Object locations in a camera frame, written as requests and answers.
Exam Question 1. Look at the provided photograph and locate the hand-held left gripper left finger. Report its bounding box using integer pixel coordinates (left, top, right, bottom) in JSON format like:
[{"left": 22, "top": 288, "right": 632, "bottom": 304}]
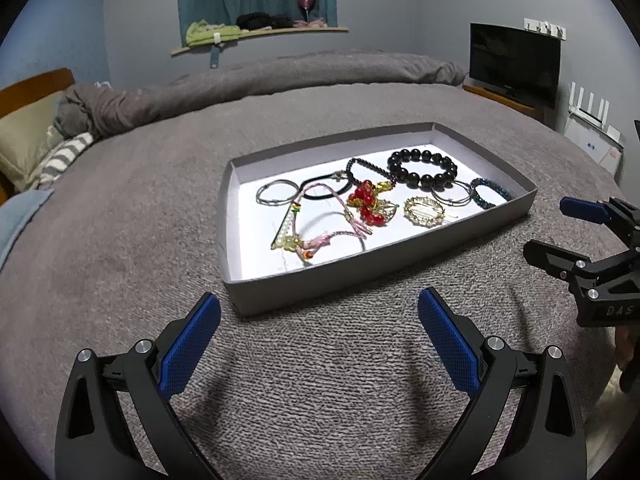
[{"left": 54, "top": 291, "right": 222, "bottom": 480}]

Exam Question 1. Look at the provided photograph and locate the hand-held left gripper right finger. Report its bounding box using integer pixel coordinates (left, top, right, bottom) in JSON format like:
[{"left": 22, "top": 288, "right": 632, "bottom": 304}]
[{"left": 415, "top": 287, "right": 587, "bottom": 480}]

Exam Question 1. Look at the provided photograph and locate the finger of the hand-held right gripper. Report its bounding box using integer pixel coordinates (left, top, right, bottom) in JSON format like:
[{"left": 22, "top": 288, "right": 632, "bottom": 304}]
[
  {"left": 523, "top": 240, "right": 640, "bottom": 291},
  {"left": 559, "top": 196, "right": 640, "bottom": 241}
]

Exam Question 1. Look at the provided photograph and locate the silver bangle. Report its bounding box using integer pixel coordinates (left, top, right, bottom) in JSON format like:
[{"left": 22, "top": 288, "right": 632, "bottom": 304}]
[{"left": 430, "top": 180, "right": 476, "bottom": 207}]

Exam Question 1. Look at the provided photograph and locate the grey cardboard tray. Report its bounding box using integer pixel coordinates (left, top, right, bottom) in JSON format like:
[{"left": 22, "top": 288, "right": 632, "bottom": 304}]
[{"left": 218, "top": 121, "right": 538, "bottom": 317}]

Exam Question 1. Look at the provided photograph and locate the pearl triangular hair clip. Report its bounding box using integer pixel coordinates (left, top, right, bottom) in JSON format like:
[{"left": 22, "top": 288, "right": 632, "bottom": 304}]
[{"left": 270, "top": 200, "right": 302, "bottom": 251}]

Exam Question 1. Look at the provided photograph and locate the large black bead bracelet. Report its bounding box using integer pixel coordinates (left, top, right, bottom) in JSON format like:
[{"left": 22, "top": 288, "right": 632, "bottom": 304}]
[{"left": 387, "top": 147, "right": 459, "bottom": 188}]

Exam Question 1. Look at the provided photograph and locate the person's right hand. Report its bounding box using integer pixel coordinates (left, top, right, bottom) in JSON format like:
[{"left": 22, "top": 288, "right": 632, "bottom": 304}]
[{"left": 617, "top": 327, "right": 640, "bottom": 393}]

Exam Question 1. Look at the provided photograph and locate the white box appliance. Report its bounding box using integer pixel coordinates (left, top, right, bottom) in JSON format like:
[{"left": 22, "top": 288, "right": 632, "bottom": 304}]
[{"left": 565, "top": 112, "right": 626, "bottom": 176}]

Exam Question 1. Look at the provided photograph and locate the white router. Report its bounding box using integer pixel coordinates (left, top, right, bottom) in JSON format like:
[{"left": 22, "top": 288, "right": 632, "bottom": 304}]
[{"left": 567, "top": 81, "right": 623, "bottom": 143}]

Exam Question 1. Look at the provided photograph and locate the wooden television stand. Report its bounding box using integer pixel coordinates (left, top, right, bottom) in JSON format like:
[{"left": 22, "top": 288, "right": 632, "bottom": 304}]
[{"left": 462, "top": 84, "right": 546, "bottom": 122}]

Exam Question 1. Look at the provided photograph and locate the round gold pearl hair clip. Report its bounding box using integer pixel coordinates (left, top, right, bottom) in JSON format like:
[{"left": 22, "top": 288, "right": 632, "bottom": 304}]
[{"left": 403, "top": 196, "right": 458, "bottom": 228}]

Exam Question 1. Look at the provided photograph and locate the grey bed blanket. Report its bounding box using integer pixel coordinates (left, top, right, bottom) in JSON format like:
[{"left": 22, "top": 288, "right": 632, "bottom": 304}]
[{"left": 0, "top": 82, "right": 623, "bottom": 480}]

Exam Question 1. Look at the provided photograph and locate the black television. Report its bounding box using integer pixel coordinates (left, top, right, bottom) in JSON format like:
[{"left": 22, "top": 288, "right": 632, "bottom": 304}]
[{"left": 469, "top": 22, "right": 562, "bottom": 110}]

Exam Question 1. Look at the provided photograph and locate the red bead hair ornament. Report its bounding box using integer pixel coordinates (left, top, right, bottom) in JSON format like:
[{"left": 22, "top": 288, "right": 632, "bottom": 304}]
[{"left": 347, "top": 180, "right": 401, "bottom": 228}]

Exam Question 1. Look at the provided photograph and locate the light blue bed sheet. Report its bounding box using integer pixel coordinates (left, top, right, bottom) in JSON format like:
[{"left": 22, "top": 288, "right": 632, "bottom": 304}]
[{"left": 0, "top": 187, "right": 55, "bottom": 266}]

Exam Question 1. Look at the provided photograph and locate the grey white striped pillow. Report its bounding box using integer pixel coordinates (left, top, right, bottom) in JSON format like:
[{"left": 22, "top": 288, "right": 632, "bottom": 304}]
[{"left": 36, "top": 131, "right": 96, "bottom": 186}]

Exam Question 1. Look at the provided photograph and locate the olive green pillow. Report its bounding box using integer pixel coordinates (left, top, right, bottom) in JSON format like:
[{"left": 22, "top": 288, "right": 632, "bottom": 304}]
[{"left": 0, "top": 91, "right": 66, "bottom": 193}]

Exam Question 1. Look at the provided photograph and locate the rolled grey duvet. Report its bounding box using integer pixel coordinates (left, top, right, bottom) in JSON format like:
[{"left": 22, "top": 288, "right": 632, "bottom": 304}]
[{"left": 54, "top": 49, "right": 467, "bottom": 136}]

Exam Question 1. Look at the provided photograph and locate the green cloth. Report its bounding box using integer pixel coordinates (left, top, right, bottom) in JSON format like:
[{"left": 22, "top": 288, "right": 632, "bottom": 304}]
[{"left": 185, "top": 20, "right": 242, "bottom": 47}]

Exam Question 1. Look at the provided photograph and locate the black cloth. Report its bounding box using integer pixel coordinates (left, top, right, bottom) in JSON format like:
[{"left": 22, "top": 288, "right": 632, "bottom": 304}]
[{"left": 236, "top": 11, "right": 293, "bottom": 31}]

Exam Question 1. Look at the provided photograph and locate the blue bead bracelet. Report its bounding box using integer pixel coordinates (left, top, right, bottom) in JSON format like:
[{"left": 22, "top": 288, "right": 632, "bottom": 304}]
[{"left": 469, "top": 177, "right": 512, "bottom": 209}]

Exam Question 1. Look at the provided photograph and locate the pink cord bracelet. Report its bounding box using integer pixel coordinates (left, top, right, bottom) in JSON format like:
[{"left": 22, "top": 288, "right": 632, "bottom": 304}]
[{"left": 287, "top": 182, "right": 373, "bottom": 264}]

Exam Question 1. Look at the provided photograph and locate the thin silver wire bracelet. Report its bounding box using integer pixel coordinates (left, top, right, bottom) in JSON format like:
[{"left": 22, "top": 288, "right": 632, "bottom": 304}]
[{"left": 256, "top": 179, "right": 299, "bottom": 207}]

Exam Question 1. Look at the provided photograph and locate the white wall hook rack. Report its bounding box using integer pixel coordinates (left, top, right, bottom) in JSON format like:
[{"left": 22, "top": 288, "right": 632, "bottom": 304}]
[{"left": 524, "top": 17, "right": 568, "bottom": 41}]

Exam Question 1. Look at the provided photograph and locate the black hair tie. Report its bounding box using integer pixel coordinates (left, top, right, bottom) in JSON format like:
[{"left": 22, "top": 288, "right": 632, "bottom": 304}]
[{"left": 299, "top": 170, "right": 358, "bottom": 200}]

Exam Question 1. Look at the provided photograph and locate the small dark bead bracelet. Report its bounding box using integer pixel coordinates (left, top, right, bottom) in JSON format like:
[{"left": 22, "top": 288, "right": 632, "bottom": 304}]
[{"left": 345, "top": 157, "right": 396, "bottom": 193}]

